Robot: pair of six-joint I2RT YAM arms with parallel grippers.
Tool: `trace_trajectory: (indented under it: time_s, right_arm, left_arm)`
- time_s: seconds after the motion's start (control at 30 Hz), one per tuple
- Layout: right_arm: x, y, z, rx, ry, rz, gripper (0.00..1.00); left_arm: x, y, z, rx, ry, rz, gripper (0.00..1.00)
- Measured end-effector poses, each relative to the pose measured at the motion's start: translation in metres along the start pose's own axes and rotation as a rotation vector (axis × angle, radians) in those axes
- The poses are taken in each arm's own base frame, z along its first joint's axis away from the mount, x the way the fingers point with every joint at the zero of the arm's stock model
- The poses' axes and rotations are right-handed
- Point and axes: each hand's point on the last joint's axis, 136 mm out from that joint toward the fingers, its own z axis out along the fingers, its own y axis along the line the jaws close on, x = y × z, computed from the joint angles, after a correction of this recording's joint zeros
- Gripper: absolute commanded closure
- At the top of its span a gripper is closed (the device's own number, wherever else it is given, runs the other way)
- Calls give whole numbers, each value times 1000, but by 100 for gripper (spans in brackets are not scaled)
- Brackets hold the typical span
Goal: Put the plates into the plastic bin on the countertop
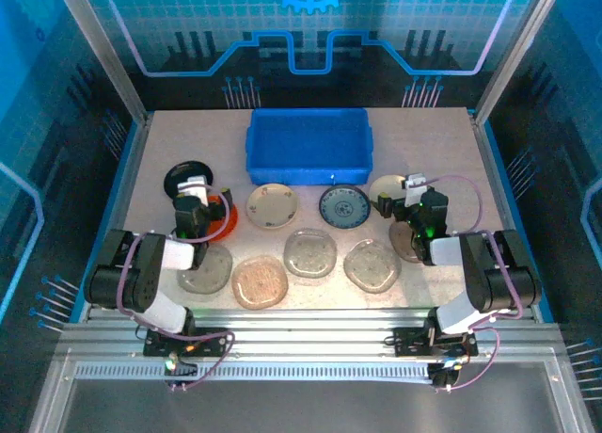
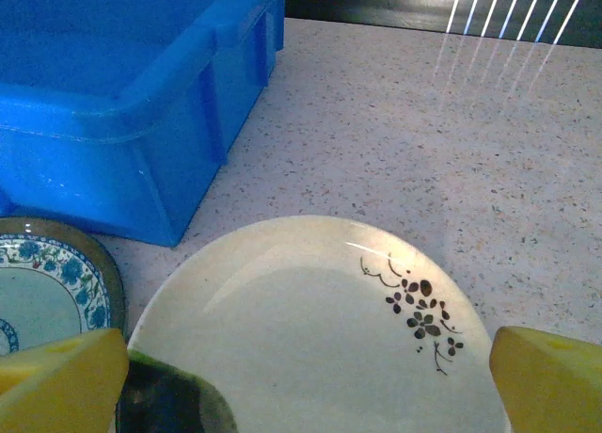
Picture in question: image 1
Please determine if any plain cream round plate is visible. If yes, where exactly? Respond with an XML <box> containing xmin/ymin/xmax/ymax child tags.
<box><xmin>368</xmin><ymin>174</ymin><xmax>409</xmax><ymax>208</ymax></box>

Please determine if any clear square glass plate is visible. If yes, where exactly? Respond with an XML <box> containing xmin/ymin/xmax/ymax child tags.
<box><xmin>388</xmin><ymin>220</ymin><xmax>432</xmax><ymax>265</ymax></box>
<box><xmin>176</xmin><ymin>243</ymin><xmax>233</xmax><ymax>295</ymax></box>
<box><xmin>342</xmin><ymin>238</ymin><xmax>402</xmax><ymax>294</ymax></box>
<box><xmin>283</xmin><ymin>228</ymin><xmax>338</xmax><ymax>279</ymax></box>

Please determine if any blue white patterned plate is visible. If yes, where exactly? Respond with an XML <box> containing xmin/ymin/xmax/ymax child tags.
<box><xmin>318</xmin><ymin>184</ymin><xmax>372</xmax><ymax>230</ymax></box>

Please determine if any black round plate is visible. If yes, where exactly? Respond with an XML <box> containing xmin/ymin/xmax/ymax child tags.
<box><xmin>163</xmin><ymin>160</ymin><xmax>215</xmax><ymax>200</ymax></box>

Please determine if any cream floral round plate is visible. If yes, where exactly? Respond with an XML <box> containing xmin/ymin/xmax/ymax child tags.
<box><xmin>246</xmin><ymin>183</ymin><xmax>300</xmax><ymax>230</ymax></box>

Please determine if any amber square glass plate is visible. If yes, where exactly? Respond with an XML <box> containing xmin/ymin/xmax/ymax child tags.
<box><xmin>230</xmin><ymin>255</ymin><xmax>289</xmax><ymax>311</ymax></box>

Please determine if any blue plastic bin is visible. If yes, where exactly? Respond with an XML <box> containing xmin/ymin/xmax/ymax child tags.
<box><xmin>245</xmin><ymin>106</ymin><xmax>375</xmax><ymax>185</ymax></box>

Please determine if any orange round plate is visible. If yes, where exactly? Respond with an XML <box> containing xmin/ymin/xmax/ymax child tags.
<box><xmin>204</xmin><ymin>193</ymin><xmax>240</xmax><ymax>239</ymax></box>

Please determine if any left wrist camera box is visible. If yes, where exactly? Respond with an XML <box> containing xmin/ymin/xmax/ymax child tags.
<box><xmin>177</xmin><ymin>174</ymin><xmax>211</xmax><ymax>206</ymax></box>

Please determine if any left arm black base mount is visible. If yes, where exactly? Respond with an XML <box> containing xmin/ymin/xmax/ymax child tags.
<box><xmin>142</xmin><ymin>327</ymin><xmax>230</xmax><ymax>359</ymax></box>

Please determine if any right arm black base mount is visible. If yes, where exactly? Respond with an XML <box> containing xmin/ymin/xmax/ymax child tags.
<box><xmin>392</xmin><ymin>326</ymin><xmax>480</xmax><ymax>359</ymax></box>

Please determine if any aluminium profile rail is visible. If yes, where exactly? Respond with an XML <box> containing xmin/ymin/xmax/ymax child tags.
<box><xmin>55</xmin><ymin>308</ymin><xmax>565</xmax><ymax>359</ymax></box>

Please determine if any aluminium frame post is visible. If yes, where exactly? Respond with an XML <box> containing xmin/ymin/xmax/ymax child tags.
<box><xmin>472</xmin><ymin>0</ymin><xmax>568</xmax><ymax>123</ymax></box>
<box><xmin>51</xmin><ymin>0</ymin><xmax>150</xmax><ymax>123</ymax></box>

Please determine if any slotted grey cable duct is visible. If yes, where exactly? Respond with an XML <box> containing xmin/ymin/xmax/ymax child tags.
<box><xmin>73</xmin><ymin>362</ymin><xmax>434</xmax><ymax>383</ymax></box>

